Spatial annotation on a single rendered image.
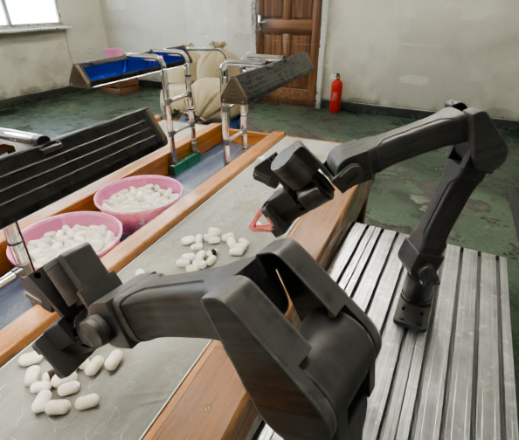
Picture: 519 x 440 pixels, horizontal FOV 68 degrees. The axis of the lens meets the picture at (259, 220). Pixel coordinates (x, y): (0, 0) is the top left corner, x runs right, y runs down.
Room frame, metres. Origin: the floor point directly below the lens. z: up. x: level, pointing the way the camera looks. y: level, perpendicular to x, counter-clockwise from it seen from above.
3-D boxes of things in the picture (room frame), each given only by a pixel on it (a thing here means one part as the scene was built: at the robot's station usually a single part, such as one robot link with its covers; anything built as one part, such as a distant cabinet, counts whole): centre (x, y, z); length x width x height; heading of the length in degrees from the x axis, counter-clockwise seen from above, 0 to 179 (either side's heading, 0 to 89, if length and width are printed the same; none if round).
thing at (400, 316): (0.69, -0.37, 0.71); 0.20 x 0.07 x 0.08; 153
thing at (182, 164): (1.54, 0.38, 0.90); 0.20 x 0.19 x 0.45; 156
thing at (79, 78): (1.57, 0.46, 1.08); 0.62 x 0.08 x 0.07; 156
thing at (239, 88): (1.34, -0.05, 1.08); 0.62 x 0.08 x 0.07; 156
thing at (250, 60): (1.38, 0.02, 0.90); 0.20 x 0.19 x 0.45; 156
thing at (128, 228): (1.07, 0.37, 0.72); 0.27 x 0.27 x 0.10
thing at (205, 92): (3.94, 0.48, 0.40); 0.74 x 0.56 x 0.38; 154
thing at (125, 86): (6.31, 2.21, 0.32); 0.42 x 0.42 x 0.64; 63
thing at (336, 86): (5.08, -0.99, 0.25); 0.18 x 0.14 x 0.49; 153
